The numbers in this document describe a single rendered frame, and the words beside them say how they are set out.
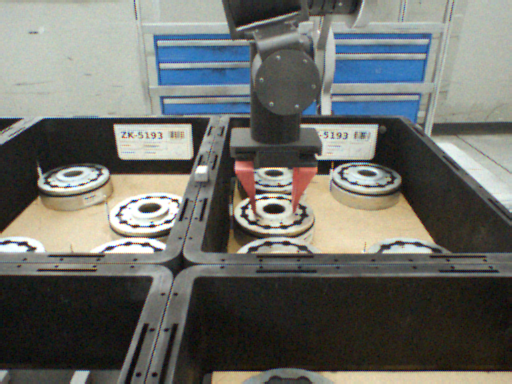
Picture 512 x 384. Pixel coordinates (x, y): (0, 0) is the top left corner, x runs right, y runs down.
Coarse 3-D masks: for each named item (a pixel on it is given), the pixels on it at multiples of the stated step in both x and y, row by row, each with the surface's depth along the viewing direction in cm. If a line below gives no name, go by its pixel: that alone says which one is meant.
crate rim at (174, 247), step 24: (48, 120) 66; (72, 120) 66; (96, 120) 66; (120, 120) 66; (144, 120) 66; (168, 120) 66; (192, 120) 66; (216, 120) 64; (0, 144) 55; (192, 168) 48; (192, 192) 42; (168, 240) 34; (144, 264) 31; (168, 264) 32
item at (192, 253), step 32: (224, 128) 61; (416, 128) 60; (448, 160) 50; (480, 192) 42; (192, 224) 36; (192, 256) 32; (224, 256) 32; (256, 256) 32; (288, 256) 32; (320, 256) 32; (352, 256) 32; (384, 256) 32; (416, 256) 32; (448, 256) 32; (480, 256) 32
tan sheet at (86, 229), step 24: (120, 192) 64; (144, 192) 64; (168, 192) 64; (24, 216) 57; (48, 216) 57; (72, 216) 57; (96, 216) 57; (48, 240) 52; (72, 240) 52; (96, 240) 52
